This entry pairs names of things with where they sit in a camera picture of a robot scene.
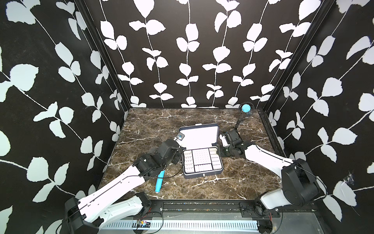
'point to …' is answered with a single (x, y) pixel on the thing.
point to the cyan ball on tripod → (246, 107)
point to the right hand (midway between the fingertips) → (216, 149)
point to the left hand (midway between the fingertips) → (178, 144)
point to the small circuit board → (143, 224)
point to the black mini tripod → (242, 115)
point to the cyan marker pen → (159, 181)
